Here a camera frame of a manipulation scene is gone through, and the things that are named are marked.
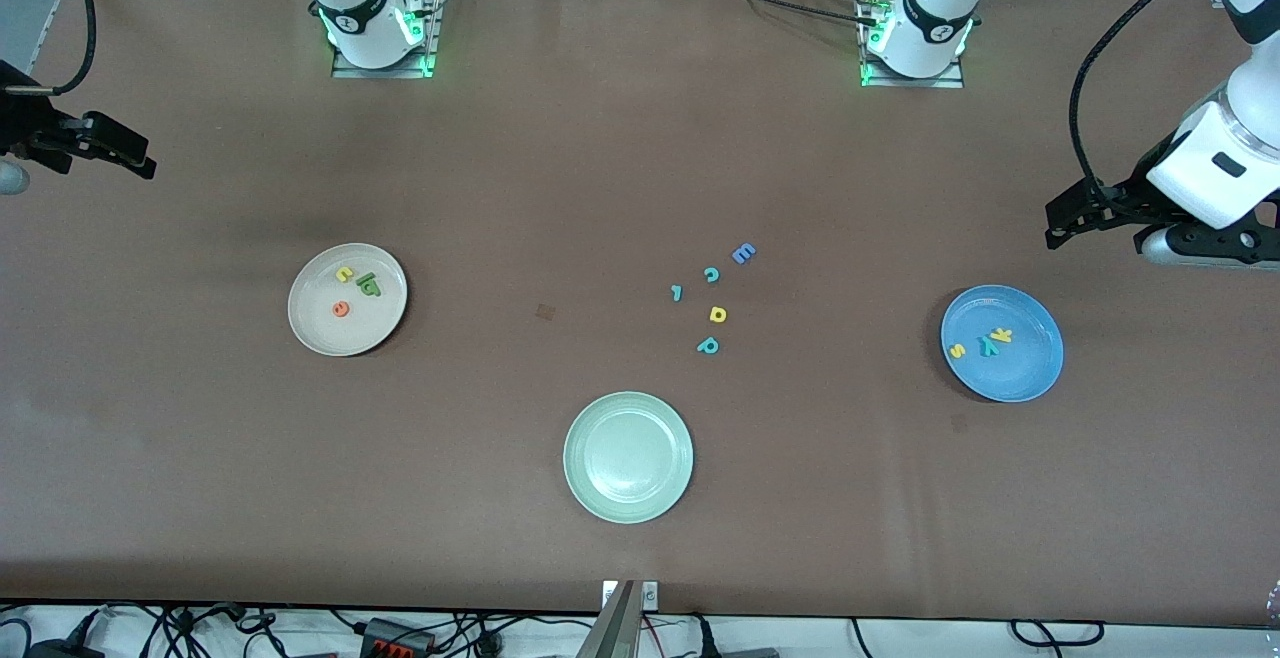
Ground brown table mat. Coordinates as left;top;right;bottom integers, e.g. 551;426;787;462
0;0;1280;629

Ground small white bracket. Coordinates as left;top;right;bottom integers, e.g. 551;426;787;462
600;580;661;611

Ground aluminium camera stand profile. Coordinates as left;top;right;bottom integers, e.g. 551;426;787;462
575;579;641;658

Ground black orange power strip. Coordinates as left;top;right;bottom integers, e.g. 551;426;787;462
358;617;437;658

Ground tangled black cables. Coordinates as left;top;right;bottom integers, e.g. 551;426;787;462
0;603;361;658

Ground beige brown plate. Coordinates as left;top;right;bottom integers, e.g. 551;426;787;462
287;243;409;357

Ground black looped cable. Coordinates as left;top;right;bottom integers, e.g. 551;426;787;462
1008;618;1107;650

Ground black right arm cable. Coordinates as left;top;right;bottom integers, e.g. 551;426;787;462
40;0;97;97

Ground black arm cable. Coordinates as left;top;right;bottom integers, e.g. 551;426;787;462
40;0;97;97
1067;0;1237;201

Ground blue plate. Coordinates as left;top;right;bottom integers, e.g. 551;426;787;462
940;284;1065;404

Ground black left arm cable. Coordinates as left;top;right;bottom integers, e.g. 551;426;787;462
1067;0;1237;201

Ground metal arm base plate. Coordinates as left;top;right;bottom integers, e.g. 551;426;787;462
858;0;967;90
330;0;446;80

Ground pale green plate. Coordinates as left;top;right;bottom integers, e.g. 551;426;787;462
562;391;695;525

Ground long black table cable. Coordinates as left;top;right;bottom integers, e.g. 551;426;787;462
655;0;886;27

